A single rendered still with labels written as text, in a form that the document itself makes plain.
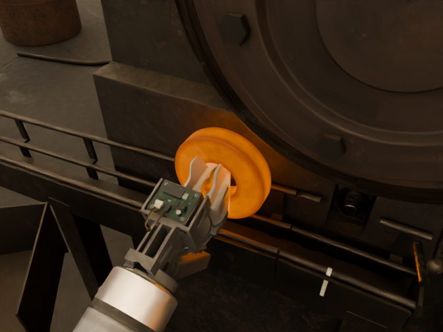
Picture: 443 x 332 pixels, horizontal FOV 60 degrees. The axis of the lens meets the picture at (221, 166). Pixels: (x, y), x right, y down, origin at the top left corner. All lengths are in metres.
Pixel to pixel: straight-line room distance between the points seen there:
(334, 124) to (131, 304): 0.28
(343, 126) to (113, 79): 0.47
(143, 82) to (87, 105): 1.71
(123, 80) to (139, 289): 0.38
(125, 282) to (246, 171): 0.22
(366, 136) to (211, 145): 0.28
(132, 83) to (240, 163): 0.25
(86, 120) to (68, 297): 1.08
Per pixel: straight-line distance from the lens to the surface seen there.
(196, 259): 0.56
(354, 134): 0.32
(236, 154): 0.54
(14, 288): 0.78
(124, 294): 0.46
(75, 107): 2.39
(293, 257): 0.60
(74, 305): 1.45
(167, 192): 0.49
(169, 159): 0.71
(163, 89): 0.66
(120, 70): 0.73
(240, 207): 0.60
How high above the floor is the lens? 1.19
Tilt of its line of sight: 41 degrees down
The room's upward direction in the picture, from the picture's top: straight up
